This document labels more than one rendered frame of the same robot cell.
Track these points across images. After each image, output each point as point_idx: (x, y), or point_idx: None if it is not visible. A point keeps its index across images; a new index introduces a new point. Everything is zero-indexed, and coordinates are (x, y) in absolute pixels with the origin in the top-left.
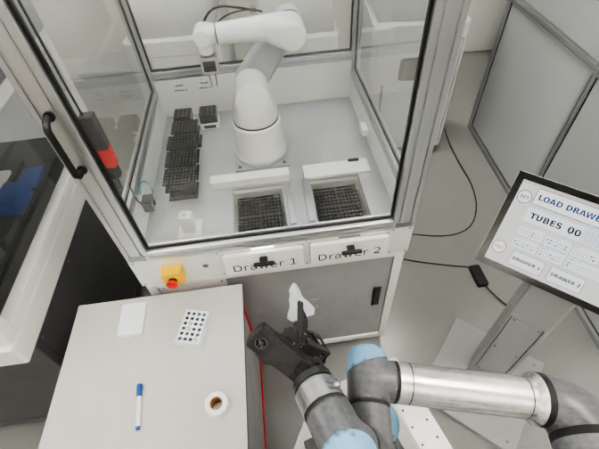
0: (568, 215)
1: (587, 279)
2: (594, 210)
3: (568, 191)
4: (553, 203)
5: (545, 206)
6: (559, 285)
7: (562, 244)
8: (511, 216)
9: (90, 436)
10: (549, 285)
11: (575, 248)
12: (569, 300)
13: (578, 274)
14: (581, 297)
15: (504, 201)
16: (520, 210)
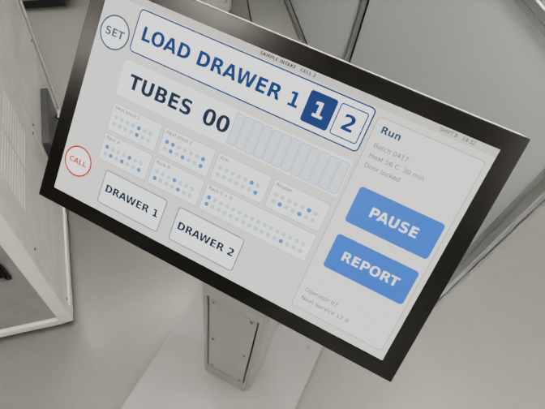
0: (202, 78)
1: (246, 236)
2: (251, 64)
3: (199, 15)
4: (173, 48)
5: (157, 56)
6: (195, 251)
7: (195, 153)
8: (93, 87)
9: None
10: (178, 252)
11: (220, 163)
12: (215, 286)
13: (228, 226)
14: (237, 277)
15: (78, 47)
16: (109, 70)
